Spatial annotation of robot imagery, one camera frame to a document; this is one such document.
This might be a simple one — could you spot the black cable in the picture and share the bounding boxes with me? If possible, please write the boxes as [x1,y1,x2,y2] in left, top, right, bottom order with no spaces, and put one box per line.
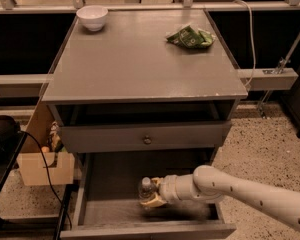
[18,129,73,230]

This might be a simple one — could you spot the white ceramic bowl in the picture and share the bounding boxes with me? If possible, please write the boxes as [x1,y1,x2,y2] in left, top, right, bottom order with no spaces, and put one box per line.
[76,5,108,31]

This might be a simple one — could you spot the items inside cardboard box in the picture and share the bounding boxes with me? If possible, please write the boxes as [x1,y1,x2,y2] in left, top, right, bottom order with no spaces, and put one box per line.
[41,121,64,153]

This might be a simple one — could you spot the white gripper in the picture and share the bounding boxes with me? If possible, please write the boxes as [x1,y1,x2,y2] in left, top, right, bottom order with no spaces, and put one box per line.
[140,175,183,208]

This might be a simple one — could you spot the black bag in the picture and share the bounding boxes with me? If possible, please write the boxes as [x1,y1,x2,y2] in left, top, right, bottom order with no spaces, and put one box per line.
[0,115,20,163]

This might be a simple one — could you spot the metal diagonal brace rod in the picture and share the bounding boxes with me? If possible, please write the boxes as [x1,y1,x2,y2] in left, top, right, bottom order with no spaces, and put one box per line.
[257,32,300,119]

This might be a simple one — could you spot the grey wooden cabinet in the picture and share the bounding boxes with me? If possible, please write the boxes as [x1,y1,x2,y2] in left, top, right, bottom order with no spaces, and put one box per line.
[41,8,249,240]

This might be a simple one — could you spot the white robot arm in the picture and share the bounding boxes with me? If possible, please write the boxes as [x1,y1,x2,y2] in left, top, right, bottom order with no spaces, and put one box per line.
[139,165,300,232]

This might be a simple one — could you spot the open grey lower drawer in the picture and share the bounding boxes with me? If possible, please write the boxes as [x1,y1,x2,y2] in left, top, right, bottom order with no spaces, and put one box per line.
[60,149,236,240]

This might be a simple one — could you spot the cardboard box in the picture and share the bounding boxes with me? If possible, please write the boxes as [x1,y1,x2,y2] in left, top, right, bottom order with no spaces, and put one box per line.
[17,102,75,186]

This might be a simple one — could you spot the black stand frame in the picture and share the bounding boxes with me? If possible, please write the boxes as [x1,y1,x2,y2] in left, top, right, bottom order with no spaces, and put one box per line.
[0,131,77,240]

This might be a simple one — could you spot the closed grey upper drawer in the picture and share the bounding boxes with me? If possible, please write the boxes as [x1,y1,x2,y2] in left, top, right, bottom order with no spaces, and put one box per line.
[60,121,231,153]

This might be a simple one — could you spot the clear plastic water bottle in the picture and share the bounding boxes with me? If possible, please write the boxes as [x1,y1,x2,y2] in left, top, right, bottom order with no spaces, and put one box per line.
[138,177,157,201]

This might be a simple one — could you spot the green snack bag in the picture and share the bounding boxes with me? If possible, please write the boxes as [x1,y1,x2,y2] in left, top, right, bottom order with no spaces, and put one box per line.
[166,25,215,49]

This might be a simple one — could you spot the round dark drawer knob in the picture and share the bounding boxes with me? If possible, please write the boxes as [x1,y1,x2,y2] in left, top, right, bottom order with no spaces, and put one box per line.
[143,135,152,145]

